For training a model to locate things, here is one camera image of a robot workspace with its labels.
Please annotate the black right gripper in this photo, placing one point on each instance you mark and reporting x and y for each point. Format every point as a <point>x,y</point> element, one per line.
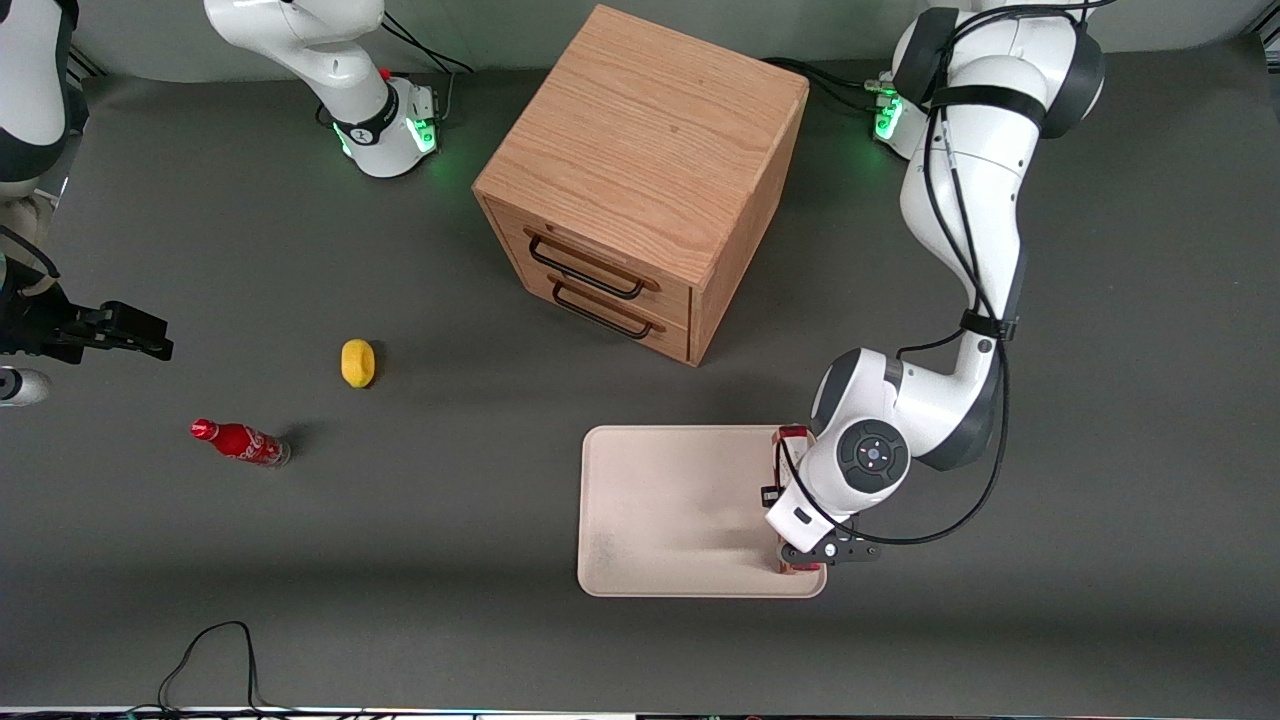
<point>52,328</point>

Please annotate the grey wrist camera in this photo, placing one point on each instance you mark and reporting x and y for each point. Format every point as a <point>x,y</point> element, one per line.
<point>797,515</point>
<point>20,386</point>

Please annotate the wooden drawer with smaller front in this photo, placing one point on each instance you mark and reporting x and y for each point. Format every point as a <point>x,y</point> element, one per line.
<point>640,325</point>

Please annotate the wooden drawer with larger front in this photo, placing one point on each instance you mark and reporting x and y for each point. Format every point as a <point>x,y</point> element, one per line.
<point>600,255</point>

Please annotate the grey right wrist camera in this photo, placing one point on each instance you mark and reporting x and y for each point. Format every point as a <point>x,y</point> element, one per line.
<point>20,386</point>

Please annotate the red cookie box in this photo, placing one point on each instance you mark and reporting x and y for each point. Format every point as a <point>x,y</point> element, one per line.
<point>792,440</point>

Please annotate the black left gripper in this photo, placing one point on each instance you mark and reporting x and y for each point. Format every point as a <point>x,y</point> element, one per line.
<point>768,496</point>

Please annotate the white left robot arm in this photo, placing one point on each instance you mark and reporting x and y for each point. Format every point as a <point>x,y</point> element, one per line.
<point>960,200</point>

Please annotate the yellow lemon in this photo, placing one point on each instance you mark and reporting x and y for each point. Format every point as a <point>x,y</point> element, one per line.
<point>357,363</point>

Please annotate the red cola bottle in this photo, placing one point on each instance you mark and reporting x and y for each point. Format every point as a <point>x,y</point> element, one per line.
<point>240,441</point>

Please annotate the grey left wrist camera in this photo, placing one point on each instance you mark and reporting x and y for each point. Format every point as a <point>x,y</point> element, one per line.
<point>797,515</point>

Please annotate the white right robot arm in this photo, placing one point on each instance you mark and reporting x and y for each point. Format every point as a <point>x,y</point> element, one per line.
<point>300,30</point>

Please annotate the wooden two-drawer cabinet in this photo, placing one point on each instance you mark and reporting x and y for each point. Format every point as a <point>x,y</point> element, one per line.
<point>650,160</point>

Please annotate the beige plastic tray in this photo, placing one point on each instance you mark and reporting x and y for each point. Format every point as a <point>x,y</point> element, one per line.
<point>680,510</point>

